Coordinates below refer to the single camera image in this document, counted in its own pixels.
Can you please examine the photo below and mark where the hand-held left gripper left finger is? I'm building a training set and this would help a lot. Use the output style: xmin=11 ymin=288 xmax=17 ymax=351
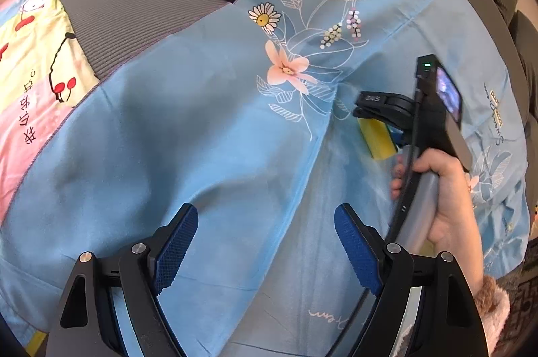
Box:
xmin=44 ymin=203 xmax=200 ymax=357

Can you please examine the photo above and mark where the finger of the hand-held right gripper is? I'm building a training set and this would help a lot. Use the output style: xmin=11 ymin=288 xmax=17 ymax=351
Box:
xmin=356 ymin=90 xmax=417 ymax=114
xmin=352 ymin=108 xmax=415 ymax=147

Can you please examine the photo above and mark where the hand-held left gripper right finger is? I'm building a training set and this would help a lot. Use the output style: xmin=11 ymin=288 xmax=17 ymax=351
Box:
xmin=328 ymin=203 xmax=489 ymax=357

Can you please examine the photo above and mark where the yellow and green sponge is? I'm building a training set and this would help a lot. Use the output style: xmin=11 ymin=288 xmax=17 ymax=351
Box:
xmin=358 ymin=118 xmax=399 ymax=161

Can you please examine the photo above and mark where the person's right hand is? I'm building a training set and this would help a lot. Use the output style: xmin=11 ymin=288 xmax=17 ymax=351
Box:
xmin=390 ymin=150 xmax=485 ymax=291

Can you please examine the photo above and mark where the blue floral bedsheet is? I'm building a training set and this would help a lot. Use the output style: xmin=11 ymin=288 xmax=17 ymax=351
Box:
xmin=0 ymin=0 xmax=532 ymax=357

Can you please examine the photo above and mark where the dark patterned rug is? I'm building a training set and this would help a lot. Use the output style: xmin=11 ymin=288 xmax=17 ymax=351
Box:
xmin=504 ymin=269 xmax=538 ymax=345

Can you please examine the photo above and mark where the grey sofa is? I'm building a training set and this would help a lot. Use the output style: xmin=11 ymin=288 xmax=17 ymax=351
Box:
xmin=50 ymin=0 xmax=538 ymax=139

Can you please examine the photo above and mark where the yellow printed blanket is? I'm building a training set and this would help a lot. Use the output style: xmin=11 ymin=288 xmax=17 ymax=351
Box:
xmin=0 ymin=0 xmax=102 ymax=223

